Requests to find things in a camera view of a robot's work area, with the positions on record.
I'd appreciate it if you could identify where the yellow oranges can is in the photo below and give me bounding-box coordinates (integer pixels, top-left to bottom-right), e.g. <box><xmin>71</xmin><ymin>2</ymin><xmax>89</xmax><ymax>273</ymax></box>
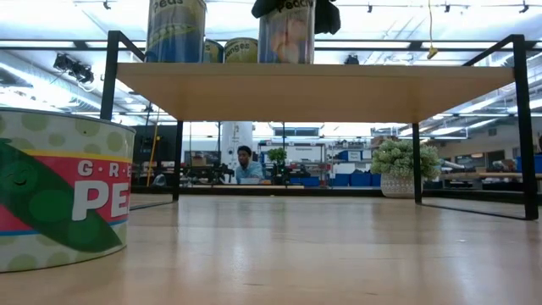
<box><xmin>223</xmin><ymin>36</ymin><xmax>260</xmax><ymax>64</ymax></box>

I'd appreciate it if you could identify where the whiteboard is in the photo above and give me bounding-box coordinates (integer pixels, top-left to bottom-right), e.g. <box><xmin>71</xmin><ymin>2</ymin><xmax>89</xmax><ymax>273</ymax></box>
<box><xmin>285</xmin><ymin>146</ymin><xmax>325</xmax><ymax>164</ymax></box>

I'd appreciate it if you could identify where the tall peaches can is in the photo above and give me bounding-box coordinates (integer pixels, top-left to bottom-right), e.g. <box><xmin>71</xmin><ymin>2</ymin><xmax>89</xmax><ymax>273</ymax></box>
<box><xmin>257</xmin><ymin>0</ymin><xmax>318</xmax><ymax>65</ymax></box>

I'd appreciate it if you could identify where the black monitor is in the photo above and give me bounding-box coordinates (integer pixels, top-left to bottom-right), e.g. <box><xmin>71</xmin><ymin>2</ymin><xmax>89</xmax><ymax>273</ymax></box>
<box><xmin>131</xmin><ymin>124</ymin><xmax>179</xmax><ymax>164</ymax></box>

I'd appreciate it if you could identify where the yellow and blue can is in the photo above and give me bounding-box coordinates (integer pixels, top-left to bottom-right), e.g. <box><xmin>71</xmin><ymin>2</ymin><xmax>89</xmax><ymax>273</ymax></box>
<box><xmin>203</xmin><ymin>38</ymin><xmax>226</xmax><ymax>64</ymax></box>

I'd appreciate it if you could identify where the wooden workbench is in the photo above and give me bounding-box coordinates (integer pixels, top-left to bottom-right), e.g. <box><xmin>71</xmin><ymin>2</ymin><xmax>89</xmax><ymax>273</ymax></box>
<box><xmin>440</xmin><ymin>170</ymin><xmax>542</xmax><ymax>180</ymax></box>

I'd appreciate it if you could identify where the black table edge rail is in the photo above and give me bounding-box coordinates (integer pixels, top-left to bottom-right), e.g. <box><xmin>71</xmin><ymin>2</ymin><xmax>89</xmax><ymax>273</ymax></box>
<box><xmin>130</xmin><ymin>185</ymin><xmax>542</xmax><ymax>205</ymax></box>

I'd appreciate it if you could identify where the green plant in white pot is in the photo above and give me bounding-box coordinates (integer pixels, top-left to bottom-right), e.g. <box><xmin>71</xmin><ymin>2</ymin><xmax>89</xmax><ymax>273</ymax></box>
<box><xmin>370</xmin><ymin>138</ymin><xmax>442</xmax><ymax>200</ymax></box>

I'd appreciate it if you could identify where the person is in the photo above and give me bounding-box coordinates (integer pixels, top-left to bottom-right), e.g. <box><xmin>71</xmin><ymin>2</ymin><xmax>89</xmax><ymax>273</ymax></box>
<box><xmin>234</xmin><ymin>145</ymin><xmax>267</xmax><ymax>186</ymax></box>

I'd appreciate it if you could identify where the yellow hanging cable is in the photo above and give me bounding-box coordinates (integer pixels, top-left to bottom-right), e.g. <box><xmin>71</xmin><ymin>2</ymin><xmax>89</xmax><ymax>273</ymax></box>
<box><xmin>426</xmin><ymin>0</ymin><xmax>440</xmax><ymax>61</ymax></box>

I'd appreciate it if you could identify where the wooden shelf black metal frame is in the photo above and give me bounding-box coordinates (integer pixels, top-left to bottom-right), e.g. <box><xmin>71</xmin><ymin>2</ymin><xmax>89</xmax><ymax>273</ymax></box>
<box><xmin>99</xmin><ymin>29</ymin><xmax>540</xmax><ymax>221</ymax></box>

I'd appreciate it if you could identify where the tall blue peas can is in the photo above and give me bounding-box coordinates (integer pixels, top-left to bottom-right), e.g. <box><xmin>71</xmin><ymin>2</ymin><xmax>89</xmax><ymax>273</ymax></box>
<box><xmin>145</xmin><ymin>0</ymin><xmax>207</xmax><ymax>64</ymax></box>

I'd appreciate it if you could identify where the black ceiling camera mount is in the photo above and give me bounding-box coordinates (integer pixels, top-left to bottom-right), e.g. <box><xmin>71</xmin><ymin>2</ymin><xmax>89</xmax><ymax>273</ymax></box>
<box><xmin>52</xmin><ymin>52</ymin><xmax>96</xmax><ymax>85</ymax></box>

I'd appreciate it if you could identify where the small green background plant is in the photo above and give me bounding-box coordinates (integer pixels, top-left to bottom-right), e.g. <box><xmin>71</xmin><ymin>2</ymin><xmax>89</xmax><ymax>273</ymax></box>
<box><xmin>266</xmin><ymin>147</ymin><xmax>289</xmax><ymax>167</ymax></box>

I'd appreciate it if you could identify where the yellow pole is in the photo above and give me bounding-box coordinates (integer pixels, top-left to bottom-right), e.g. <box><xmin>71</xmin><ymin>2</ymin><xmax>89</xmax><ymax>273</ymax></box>
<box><xmin>145</xmin><ymin>108</ymin><xmax>162</xmax><ymax>188</ymax></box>

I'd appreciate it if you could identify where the short green peas can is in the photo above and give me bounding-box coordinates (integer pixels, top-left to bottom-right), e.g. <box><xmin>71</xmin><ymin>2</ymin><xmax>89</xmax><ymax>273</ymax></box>
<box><xmin>0</xmin><ymin>106</ymin><xmax>137</xmax><ymax>275</ymax></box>

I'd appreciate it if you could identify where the white round column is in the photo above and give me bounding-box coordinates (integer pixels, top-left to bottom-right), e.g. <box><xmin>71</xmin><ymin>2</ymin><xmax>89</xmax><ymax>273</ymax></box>
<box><xmin>219</xmin><ymin>121</ymin><xmax>254</xmax><ymax>184</ymax></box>

